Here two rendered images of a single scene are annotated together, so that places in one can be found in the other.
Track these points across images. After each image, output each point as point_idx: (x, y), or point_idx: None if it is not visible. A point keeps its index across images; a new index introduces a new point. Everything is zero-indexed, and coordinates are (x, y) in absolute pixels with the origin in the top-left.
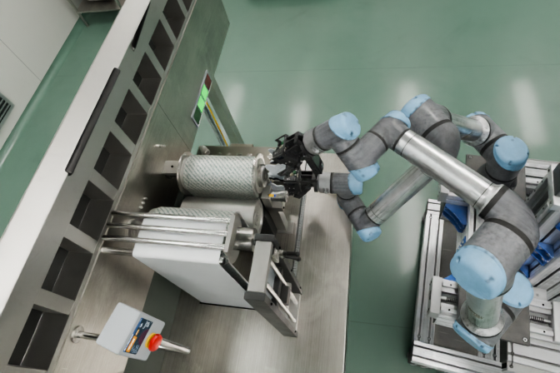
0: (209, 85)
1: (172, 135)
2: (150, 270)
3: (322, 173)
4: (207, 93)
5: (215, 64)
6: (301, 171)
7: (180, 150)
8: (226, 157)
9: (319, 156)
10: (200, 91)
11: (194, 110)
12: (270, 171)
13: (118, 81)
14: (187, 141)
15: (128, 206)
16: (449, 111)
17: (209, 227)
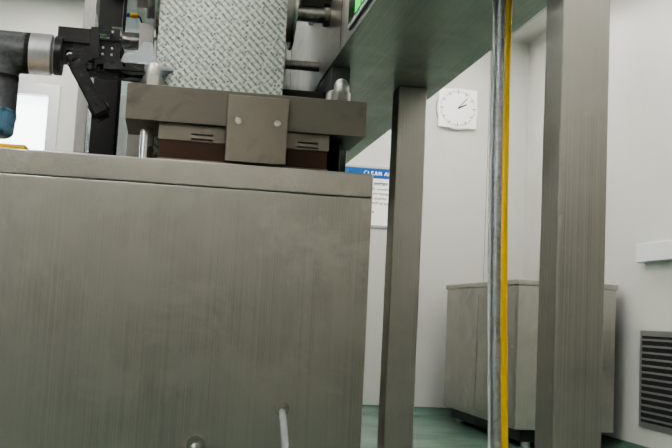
0: None
1: None
2: (305, 90)
3: (46, 34)
4: None
5: None
6: (89, 32)
7: (338, 16)
8: None
9: None
10: None
11: None
12: None
13: None
14: (342, 22)
15: None
16: None
17: None
